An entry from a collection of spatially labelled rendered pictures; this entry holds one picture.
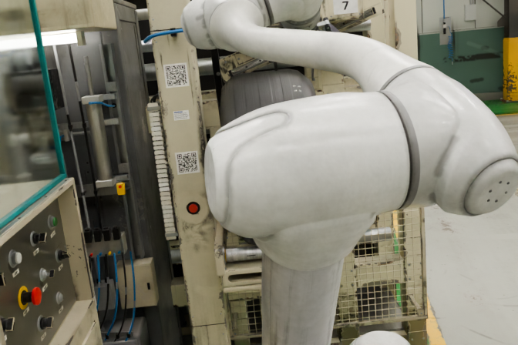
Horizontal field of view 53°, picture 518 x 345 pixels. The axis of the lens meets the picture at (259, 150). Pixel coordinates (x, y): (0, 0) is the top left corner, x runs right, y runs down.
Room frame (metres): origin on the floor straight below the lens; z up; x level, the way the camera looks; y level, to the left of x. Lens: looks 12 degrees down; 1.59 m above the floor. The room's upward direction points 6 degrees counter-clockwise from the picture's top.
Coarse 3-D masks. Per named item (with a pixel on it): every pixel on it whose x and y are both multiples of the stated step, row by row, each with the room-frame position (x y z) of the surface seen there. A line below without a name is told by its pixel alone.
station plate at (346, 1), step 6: (336, 0) 1.97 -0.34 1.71; (342, 0) 1.97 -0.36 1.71; (348, 0) 1.97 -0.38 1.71; (354, 0) 1.97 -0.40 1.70; (336, 6) 1.97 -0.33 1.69; (342, 6) 1.97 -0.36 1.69; (348, 6) 1.97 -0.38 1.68; (354, 6) 1.97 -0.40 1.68; (336, 12) 1.97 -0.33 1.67; (342, 12) 1.97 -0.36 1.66; (348, 12) 1.97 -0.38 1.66; (354, 12) 1.97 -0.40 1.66
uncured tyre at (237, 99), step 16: (240, 80) 1.69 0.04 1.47; (256, 80) 1.68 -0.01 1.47; (272, 80) 1.67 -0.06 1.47; (288, 80) 1.66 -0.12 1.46; (304, 80) 1.69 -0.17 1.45; (224, 96) 1.66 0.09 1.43; (240, 96) 1.61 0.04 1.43; (256, 96) 1.60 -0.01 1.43; (272, 96) 1.60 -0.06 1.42; (288, 96) 1.59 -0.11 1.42; (304, 96) 1.60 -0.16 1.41; (224, 112) 1.61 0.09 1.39; (240, 112) 1.56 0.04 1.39
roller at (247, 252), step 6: (246, 246) 1.65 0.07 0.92; (252, 246) 1.64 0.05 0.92; (228, 252) 1.63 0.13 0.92; (234, 252) 1.63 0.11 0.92; (240, 252) 1.63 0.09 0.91; (246, 252) 1.63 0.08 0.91; (252, 252) 1.63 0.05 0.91; (258, 252) 1.63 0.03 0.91; (228, 258) 1.62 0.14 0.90; (234, 258) 1.62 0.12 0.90; (240, 258) 1.62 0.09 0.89; (246, 258) 1.63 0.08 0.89; (252, 258) 1.63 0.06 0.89; (258, 258) 1.63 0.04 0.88
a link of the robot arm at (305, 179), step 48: (336, 96) 0.53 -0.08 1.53; (384, 96) 0.53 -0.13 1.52; (240, 144) 0.49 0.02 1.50; (288, 144) 0.48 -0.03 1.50; (336, 144) 0.48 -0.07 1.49; (384, 144) 0.49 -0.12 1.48; (240, 192) 0.47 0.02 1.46; (288, 192) 0.46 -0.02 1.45; (336, 192) 0.47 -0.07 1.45; (384, 192) 0.49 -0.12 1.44; (288, 240) 0.49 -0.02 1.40; (336, 240) 0.50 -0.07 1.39; (288, 288) 0.57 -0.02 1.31; (336, 288) 0.59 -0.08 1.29; (288, 336) 0.61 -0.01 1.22
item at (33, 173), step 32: (0, 0) 1.24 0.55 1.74; (32, 0) 1.43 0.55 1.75; (0, 32) 1.20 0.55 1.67; (32, 32) 1.39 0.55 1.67; (0, 64) 1.17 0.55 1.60; (32, 64) 1.36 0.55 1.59; (0, 96) 1.14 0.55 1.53; (32, 96) 1.32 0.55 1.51; (0, 128) 1.11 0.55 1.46; (32, 128) 1.28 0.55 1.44; (0, 160) 1.08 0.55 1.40; (32, 160) 1.24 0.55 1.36; (0, 192) 1.06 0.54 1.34; (32, 192) 1.21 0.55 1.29; (0, 224) 1.02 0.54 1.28
